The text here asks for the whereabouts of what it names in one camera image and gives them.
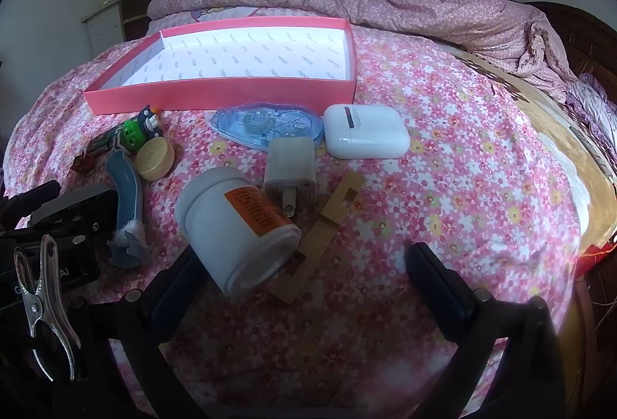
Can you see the white earbuds case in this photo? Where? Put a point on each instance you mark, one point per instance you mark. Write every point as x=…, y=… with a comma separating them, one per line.
x=366, y=132

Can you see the blue correction tape dispenser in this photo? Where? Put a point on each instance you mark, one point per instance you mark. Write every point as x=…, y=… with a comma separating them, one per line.
x=270, y=124

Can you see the white bedside cabinet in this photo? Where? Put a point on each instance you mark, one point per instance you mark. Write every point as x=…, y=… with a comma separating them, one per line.
x=103, y=21

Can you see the small red toy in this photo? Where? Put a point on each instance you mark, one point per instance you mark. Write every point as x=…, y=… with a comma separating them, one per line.
x=83, y=162

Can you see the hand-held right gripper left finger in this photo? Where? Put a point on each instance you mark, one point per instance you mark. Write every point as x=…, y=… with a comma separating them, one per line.
x=171, y=296

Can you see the dark wooden headboard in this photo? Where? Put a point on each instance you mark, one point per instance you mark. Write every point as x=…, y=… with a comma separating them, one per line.
x=578, y=33

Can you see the white pink-rimmed tray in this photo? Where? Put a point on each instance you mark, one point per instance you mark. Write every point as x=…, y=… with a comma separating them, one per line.
x=217, y=92

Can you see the white jar orange label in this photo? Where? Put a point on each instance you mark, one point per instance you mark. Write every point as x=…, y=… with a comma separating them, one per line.
x=221, y=226

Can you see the round wooden disc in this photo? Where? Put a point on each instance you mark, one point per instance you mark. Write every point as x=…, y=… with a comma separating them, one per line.
x=154, y=159

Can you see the pink floral bed sheet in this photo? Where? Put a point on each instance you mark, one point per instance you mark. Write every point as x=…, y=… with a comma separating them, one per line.
x=458, y=168

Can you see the cartoon print blanket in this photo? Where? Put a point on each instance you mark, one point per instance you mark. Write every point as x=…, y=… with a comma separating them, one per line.
x=207, y=15

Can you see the green toy figure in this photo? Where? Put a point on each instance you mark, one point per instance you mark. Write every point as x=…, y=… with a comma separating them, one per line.
x=137, y=130

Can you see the pink quilt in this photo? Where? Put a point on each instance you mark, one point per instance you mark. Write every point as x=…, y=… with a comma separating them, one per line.
x=385, y=0

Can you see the metal spring clip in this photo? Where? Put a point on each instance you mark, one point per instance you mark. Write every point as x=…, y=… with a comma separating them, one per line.
x=43, y=303

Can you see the purple frilled pillow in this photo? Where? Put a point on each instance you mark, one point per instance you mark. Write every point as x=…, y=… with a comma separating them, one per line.
x=595, y=110

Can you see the golden patterned bed mat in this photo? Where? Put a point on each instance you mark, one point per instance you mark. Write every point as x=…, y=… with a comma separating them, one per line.
x=554, y=130

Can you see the blue curved plastic tool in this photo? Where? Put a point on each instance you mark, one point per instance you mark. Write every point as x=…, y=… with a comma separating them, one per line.
x=127, y=187

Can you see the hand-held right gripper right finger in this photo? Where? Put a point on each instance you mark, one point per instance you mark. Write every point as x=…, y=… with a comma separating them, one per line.
x=448, y=298

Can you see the tan wooden puzzle piece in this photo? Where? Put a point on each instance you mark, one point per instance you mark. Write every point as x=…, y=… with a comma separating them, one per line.
x=313, y=245

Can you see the white charger plug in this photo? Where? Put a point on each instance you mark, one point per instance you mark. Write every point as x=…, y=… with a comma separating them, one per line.
x=289, y=163

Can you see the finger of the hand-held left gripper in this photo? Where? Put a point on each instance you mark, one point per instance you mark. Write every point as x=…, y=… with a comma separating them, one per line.
x=29, y=200

